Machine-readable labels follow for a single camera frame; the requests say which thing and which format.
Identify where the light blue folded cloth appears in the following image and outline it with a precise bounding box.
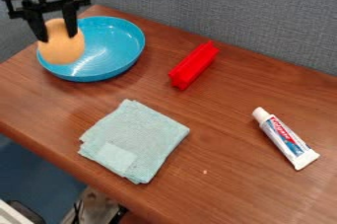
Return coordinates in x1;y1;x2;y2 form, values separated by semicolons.
78;99;190;184

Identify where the grey table leg frame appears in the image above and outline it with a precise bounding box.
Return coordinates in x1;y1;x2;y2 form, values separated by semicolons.
61;187;128;224

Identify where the black white object corner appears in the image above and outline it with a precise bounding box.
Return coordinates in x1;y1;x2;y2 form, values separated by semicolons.
0;199;47;224

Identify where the red plastic block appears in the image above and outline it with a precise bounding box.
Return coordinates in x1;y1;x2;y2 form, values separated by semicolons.
168;40;220;90

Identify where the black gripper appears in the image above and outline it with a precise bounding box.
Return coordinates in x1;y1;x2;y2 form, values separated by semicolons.
2;0;91;42

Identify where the blue plate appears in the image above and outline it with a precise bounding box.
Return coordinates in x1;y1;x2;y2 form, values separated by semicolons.
38;16;147;82

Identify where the yellow ball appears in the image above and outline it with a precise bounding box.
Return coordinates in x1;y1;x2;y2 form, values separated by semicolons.
39;19;86;64

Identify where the white toothpaste tube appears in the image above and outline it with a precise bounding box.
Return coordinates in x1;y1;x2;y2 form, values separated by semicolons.
252;107;320;171

